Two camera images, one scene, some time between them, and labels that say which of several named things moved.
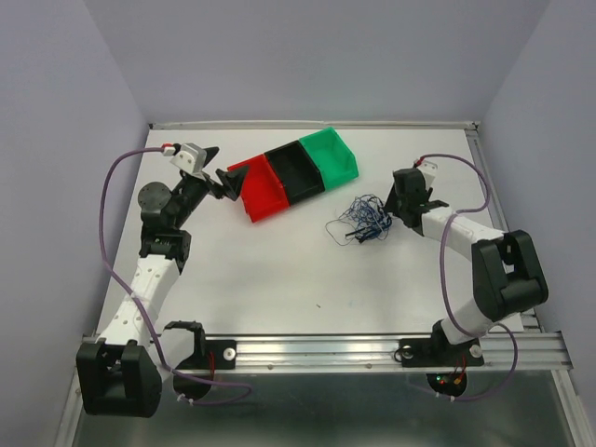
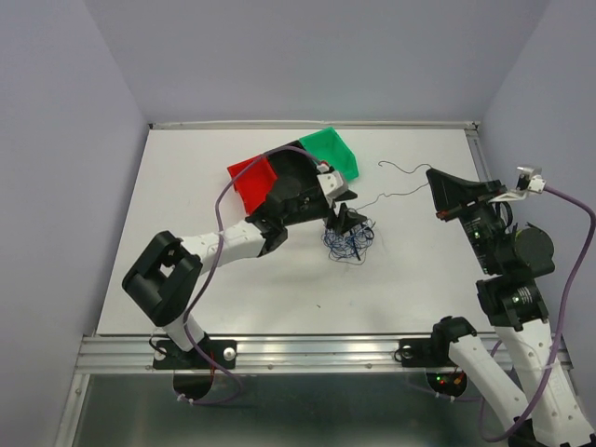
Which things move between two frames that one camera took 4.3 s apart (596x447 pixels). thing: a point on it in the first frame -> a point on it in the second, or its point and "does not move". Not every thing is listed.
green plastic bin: [334, 159] does not move
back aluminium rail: [309, 125] does not move
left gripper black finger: [233, 182] -> [345, 220]
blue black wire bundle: [366, 219] -> [350, 246]
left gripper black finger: [210, 153] -> [346, 196]
